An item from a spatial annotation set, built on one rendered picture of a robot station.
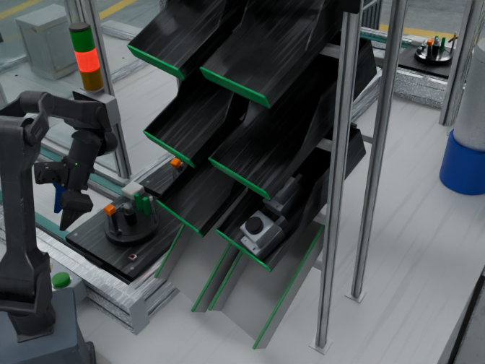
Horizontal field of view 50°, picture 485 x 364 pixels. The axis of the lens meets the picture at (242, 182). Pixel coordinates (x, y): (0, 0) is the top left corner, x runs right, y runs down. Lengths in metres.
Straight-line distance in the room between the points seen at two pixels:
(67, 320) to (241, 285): 0.34
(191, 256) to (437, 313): 0.59
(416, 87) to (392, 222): 0.71
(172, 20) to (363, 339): 0.79
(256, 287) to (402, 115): 1.11
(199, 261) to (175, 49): 0.48
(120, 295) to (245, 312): 0.30
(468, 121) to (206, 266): 0.84
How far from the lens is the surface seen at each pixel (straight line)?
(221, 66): 0.77
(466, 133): 1.56
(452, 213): 1.58
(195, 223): 0.98
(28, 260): 0.97
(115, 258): 1.27
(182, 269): 1.14
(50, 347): 1.03
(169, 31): 0.87
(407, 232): 1.48
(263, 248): 0.88
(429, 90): 2.04
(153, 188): 1.44
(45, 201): 1.59
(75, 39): 1.29
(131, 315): 1.19
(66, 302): 1.09
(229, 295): 1.08
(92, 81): 1.33
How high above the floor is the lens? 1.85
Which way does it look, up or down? 38 degrees down
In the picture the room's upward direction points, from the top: 3 degrees counter-clockwise
